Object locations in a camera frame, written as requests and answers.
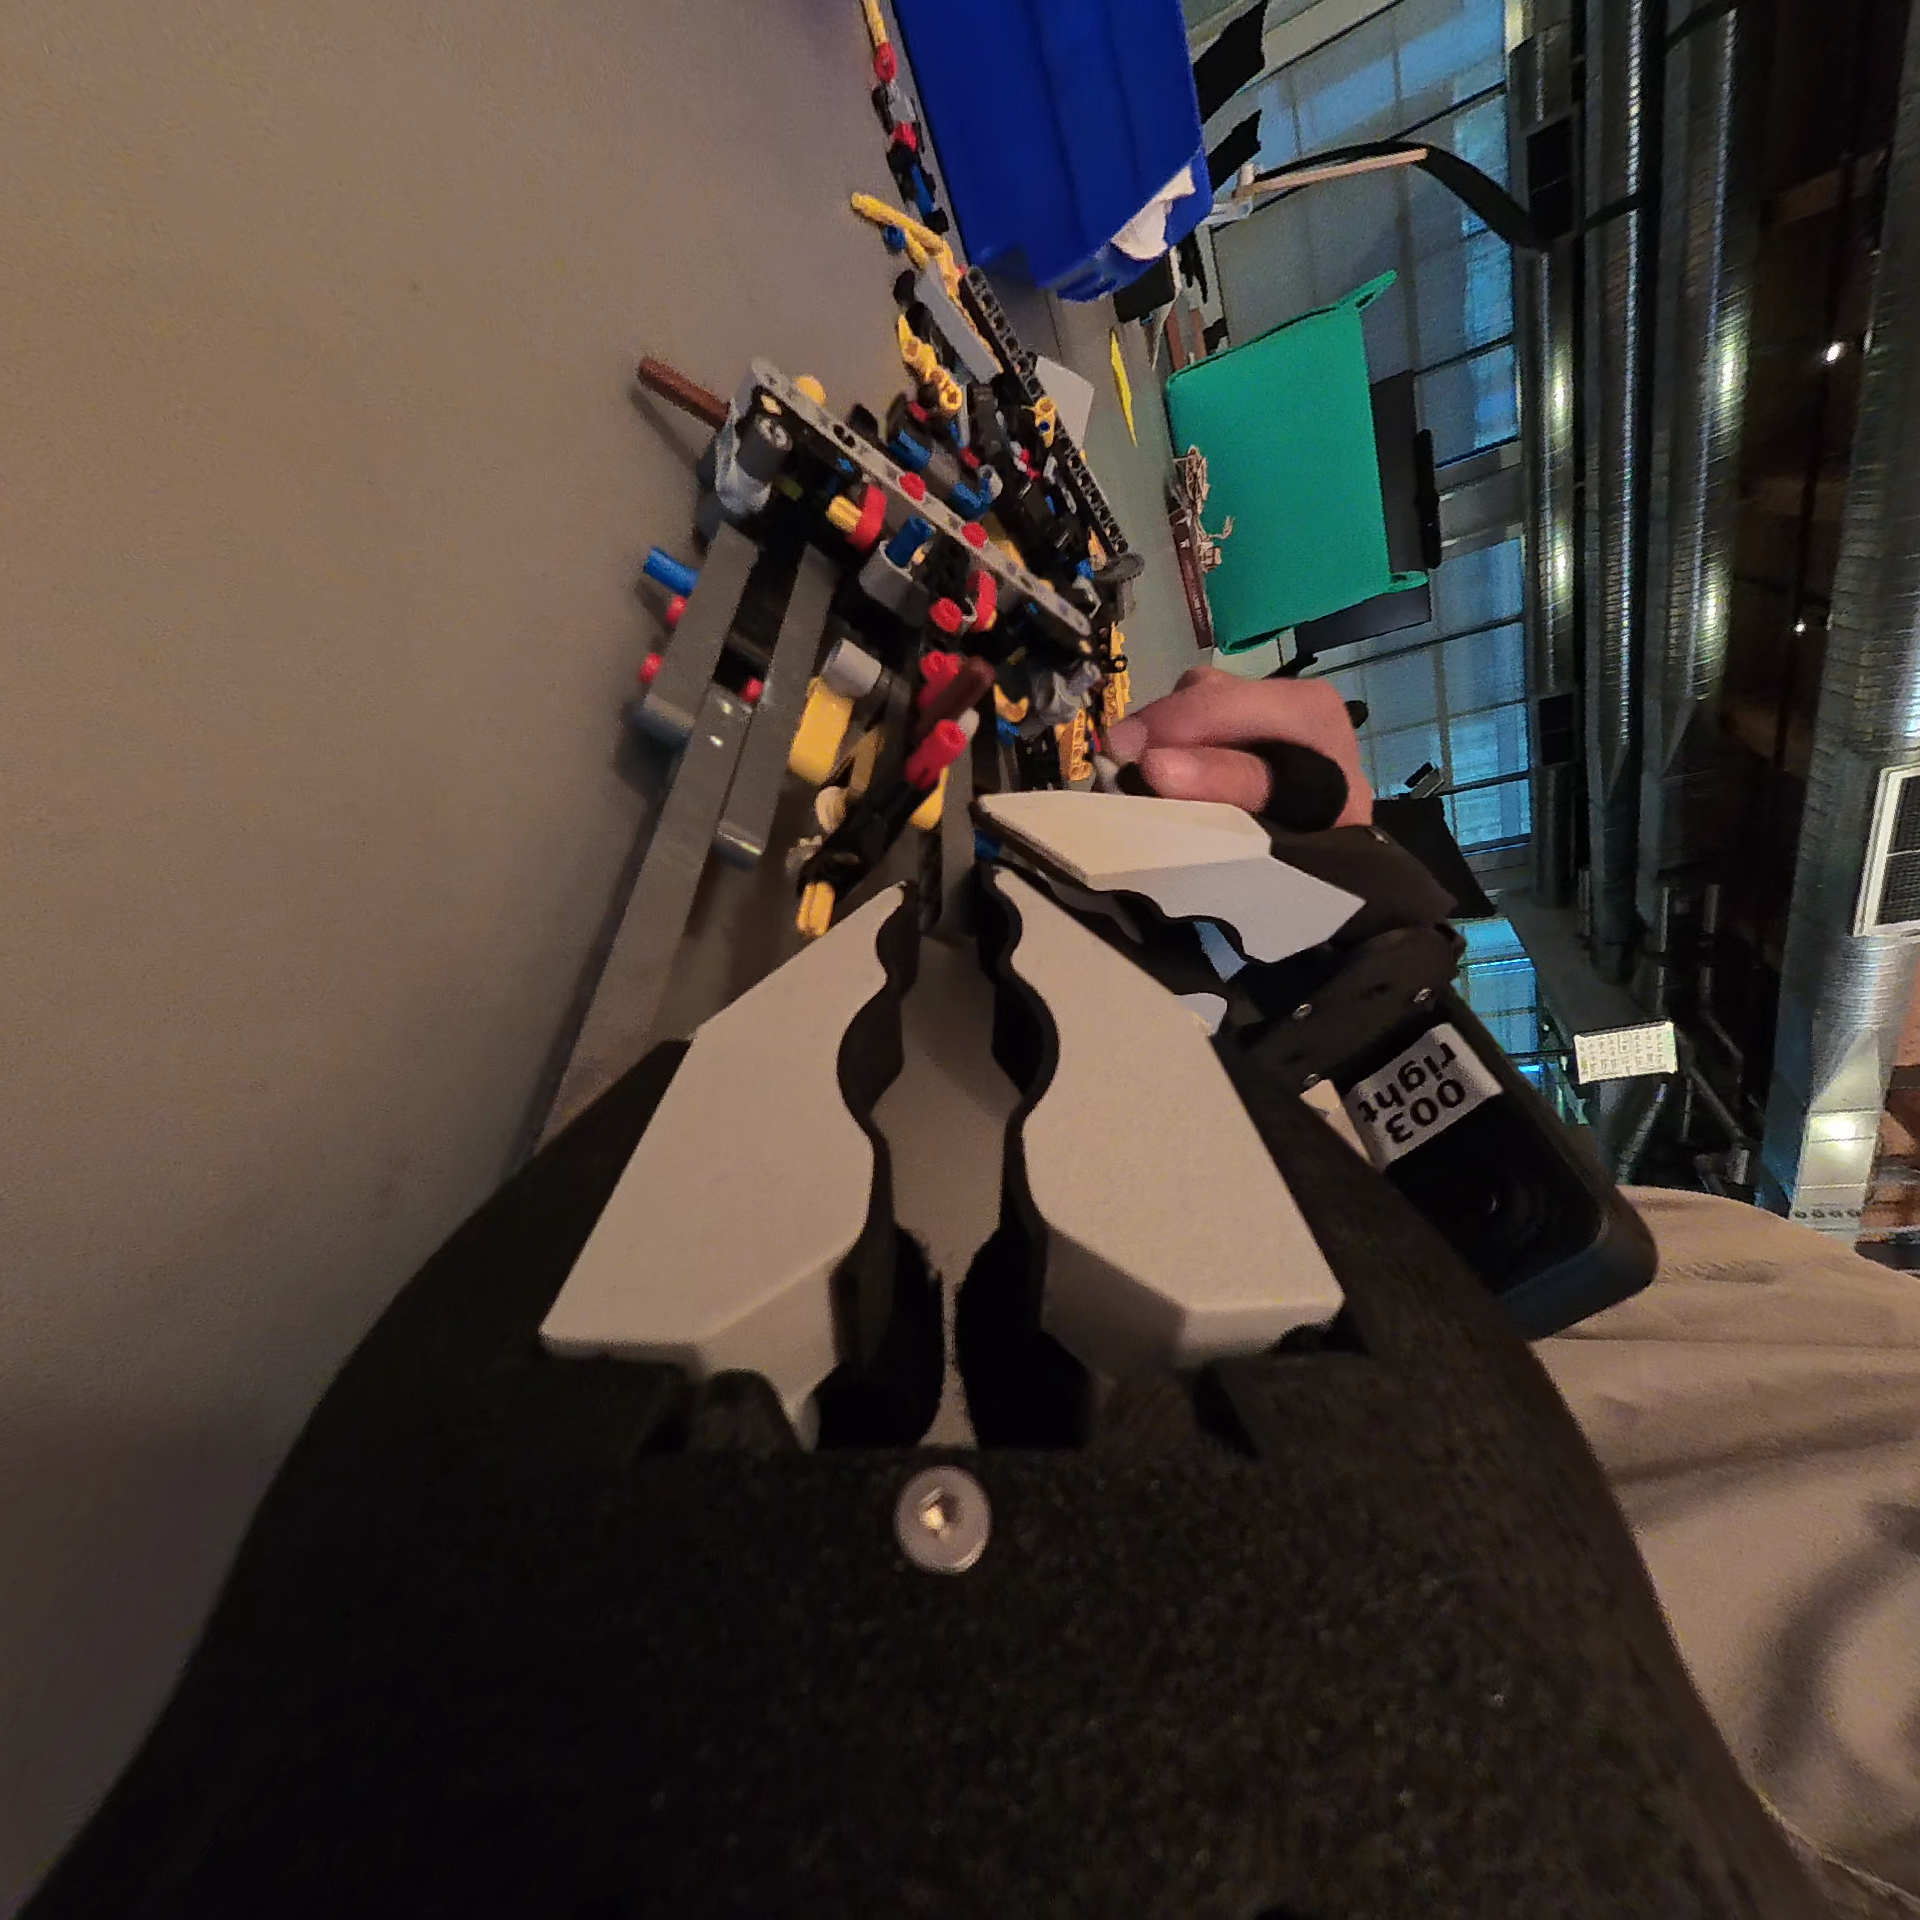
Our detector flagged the blue storage bin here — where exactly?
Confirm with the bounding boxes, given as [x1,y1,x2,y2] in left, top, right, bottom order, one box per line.
[887,0,1219,300]

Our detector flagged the black grey toy brick chassis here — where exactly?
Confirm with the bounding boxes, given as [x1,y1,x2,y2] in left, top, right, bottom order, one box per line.
[625,352,1146,942]

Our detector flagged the silver air duct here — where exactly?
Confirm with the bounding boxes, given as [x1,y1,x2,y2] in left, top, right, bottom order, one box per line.
[1506,0,1920,1206]

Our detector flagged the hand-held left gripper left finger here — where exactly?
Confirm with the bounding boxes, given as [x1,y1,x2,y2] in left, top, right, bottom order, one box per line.
[538,882,920,1448]

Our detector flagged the person's right hand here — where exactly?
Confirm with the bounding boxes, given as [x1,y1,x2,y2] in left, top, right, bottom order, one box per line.
[1104,662,1379,829]

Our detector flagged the pile of toy brick pieces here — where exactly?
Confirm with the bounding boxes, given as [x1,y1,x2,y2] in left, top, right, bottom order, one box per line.
[850,0,1154,792]

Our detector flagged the black monitor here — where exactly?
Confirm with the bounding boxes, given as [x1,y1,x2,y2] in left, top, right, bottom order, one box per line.
[1364,370,1445,576]

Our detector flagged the hanging white sheet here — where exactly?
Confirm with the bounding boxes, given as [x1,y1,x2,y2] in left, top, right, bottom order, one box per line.
[1572,1017,1681,1089]

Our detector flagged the white air vent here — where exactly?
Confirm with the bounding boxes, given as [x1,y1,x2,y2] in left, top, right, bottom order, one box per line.
[1847,759,1920,942]

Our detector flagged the grey desk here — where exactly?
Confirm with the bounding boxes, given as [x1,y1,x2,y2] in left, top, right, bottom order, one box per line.
[0,0,1207,1868]

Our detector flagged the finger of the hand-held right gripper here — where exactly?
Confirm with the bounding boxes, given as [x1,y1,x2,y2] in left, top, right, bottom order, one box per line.
[970,786,1276,893]
[1112,856,1373,968]

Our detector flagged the small brown box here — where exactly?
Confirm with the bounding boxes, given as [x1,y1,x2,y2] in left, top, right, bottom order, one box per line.
[1164,445,1239,653]

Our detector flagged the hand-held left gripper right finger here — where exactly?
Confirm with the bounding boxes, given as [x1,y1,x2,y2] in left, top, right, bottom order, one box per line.
[981,869,1350,1414]

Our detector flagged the white paper parts bags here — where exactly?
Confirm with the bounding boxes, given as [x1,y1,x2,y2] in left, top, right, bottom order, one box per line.
[1112,155,1219,260]

